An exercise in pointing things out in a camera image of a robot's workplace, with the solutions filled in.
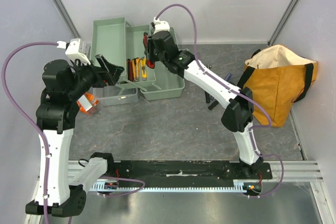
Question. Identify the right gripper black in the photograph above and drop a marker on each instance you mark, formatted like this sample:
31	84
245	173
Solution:
150	51

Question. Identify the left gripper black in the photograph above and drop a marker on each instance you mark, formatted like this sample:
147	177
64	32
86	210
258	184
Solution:
107	74

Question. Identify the yellow black utility knife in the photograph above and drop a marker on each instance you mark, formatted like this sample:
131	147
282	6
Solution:
136	70
143	68

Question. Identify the green translucent tool box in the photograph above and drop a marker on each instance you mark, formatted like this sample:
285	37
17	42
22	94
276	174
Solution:
124	45

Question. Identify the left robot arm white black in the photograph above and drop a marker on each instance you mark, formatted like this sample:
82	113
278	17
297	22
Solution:
65	84

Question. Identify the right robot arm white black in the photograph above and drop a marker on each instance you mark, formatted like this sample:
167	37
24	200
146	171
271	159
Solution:
238	114

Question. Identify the black long tool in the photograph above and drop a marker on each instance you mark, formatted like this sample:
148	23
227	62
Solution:
213	105

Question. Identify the orange screw box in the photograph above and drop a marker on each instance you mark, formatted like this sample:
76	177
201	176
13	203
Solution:
93	101

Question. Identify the clear plastic screw box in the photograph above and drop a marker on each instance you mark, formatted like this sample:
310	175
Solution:
85	103

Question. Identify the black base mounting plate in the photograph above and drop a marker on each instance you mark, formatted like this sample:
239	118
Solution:
187	173

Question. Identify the mustard canvas tote bag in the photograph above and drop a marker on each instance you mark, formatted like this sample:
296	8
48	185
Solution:
278	78

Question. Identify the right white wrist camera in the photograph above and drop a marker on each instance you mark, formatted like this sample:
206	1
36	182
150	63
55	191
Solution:
158	25

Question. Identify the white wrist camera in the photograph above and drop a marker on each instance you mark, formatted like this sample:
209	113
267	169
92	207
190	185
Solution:
75	50
158	25

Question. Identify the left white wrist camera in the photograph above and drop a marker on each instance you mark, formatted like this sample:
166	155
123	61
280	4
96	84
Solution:
75	50

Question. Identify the hammer black handle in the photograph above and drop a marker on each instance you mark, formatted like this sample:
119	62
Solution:
207	95

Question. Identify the blue grey cable duct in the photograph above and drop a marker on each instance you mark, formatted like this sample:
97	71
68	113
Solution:
101	186

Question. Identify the aluminium rail frame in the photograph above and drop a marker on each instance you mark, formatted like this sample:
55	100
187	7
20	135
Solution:
285	171

